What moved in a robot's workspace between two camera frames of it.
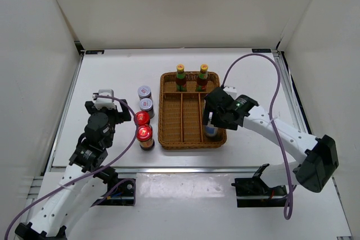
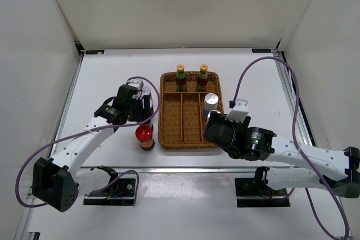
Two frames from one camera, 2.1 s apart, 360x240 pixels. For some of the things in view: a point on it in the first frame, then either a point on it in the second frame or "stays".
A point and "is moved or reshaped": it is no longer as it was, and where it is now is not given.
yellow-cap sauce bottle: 180,81 stays
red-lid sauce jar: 144,135 stays
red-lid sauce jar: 142,118 is moved or reshaped
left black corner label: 94,51 stays
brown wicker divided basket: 181,113 stays
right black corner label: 261,50 stays
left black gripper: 121,116 -> 144,113
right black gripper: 207,111 -> 220,118
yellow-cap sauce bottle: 202,80 stays
